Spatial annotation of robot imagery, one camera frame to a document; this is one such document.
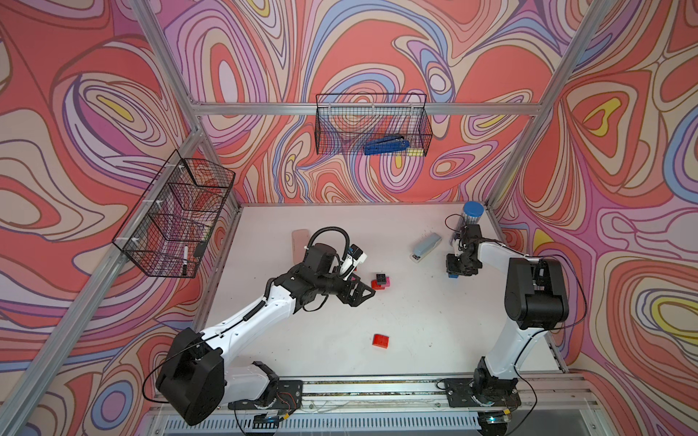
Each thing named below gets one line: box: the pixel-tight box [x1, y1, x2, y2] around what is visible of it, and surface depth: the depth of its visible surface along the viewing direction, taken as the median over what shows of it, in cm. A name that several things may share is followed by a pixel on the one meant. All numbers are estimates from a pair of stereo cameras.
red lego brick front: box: [371, 333, 390, 349], surface depth 84 cm
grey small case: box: [409, 232, 442, 264], surface depth 103 cm
